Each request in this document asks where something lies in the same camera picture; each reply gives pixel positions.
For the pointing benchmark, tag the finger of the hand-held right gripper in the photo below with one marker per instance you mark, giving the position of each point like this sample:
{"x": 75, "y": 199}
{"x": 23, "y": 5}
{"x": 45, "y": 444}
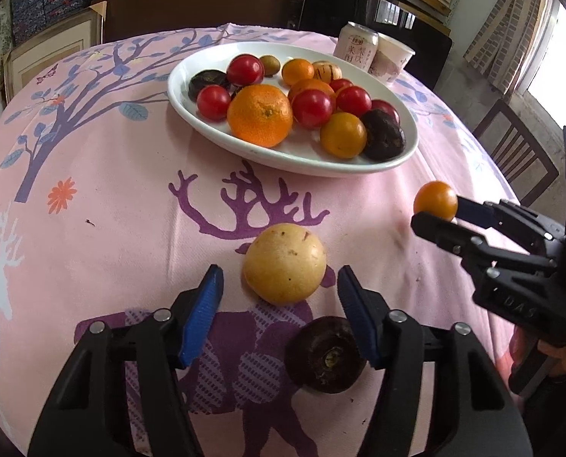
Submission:
{"x": 445, "y": 233}
{"x": 473, "y": 210}

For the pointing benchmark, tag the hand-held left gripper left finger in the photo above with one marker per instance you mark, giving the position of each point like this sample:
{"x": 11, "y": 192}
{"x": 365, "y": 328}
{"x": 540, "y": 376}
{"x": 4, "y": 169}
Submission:
{"x": 202, "y": 314}

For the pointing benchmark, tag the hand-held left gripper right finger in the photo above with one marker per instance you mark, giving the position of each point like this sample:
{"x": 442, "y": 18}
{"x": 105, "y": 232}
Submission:
{"x": 359, "y": 319}

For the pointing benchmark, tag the orange cherry tomato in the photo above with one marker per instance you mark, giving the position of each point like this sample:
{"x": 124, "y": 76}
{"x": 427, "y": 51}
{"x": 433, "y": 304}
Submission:
{"x": 435, "y": 197}
{"x": 343, "y": 134}
{"x": 298, "y": 71}
{"x": 311, "y": 86}

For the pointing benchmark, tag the dark purple passion fruit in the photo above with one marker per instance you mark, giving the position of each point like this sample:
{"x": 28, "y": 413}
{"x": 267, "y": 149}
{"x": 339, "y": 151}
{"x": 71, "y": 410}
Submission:
{"x": 385, "y": 138}
{"x": 208, "y": 83}
{"x": 321, "y": 357}

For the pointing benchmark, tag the yellow passion fruit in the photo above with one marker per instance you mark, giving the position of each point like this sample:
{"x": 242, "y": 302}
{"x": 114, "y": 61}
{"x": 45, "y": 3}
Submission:
{"x": 284, "y": 263}

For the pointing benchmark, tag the red cherry tomato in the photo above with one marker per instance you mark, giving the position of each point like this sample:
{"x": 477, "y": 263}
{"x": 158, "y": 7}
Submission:
{"x": 340, "y": 84}
{"x": 213, "y": 102}
{"x": 244, "y": 70}
{"x": 386, "y": 107}
{"x": 313, "y": 108}
{"x": 353, "y": 101}

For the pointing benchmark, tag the white plate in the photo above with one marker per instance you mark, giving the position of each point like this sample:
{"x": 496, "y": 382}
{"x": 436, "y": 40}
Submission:
{"x": 302, "y": 159}

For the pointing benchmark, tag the large orange tangerine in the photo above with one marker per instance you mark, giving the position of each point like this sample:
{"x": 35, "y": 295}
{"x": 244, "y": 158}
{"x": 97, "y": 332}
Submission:
{"x": 260, "y": 115}

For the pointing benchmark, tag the person's right forearm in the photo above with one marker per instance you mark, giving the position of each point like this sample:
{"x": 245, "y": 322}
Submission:
{"x": 559, "y": 419}

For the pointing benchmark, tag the wooden slatted chair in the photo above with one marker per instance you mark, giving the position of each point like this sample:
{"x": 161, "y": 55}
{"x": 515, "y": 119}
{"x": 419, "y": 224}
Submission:
{"x": 530, "y": 135}

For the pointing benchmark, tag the pink printed tablecloth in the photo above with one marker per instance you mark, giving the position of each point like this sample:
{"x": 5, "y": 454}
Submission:
{"x": 121, "y": 200}

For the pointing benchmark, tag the printed paper cup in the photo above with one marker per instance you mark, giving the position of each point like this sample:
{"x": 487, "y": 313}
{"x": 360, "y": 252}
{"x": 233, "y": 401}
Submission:
{"x": 392, "y": 59}

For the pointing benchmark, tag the patterned curtain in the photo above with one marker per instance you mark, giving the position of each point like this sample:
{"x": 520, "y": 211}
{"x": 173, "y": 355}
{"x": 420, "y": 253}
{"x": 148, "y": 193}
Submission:
{"x": 506, "y": 33}

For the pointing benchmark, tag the striped pepino melon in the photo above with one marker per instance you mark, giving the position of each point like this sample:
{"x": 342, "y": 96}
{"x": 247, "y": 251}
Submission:
{"x": 326, "y": 71}

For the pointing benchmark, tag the pale drink can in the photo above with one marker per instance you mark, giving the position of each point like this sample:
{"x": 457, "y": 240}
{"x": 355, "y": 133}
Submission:
{"x": 354, "y": 47}

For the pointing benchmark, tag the small olive brown fruit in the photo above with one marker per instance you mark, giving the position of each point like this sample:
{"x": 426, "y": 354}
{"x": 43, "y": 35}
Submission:
{"x": 269, "y": 64}

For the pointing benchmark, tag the black glossy panel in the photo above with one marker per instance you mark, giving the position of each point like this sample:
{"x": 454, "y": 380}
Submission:
{"x": 340, "y": 4}

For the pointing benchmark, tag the framed picture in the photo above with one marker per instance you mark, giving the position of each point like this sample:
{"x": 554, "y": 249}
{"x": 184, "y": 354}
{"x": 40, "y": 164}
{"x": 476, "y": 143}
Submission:
{"x": 49, "y": 52}

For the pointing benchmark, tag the brown chair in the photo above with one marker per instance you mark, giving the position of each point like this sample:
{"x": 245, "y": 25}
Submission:
{"x": 192, "y": 7}

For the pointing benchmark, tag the stack of blue patterned boxes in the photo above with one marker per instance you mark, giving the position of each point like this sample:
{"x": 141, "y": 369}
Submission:
{"x": 49, "y": 0}

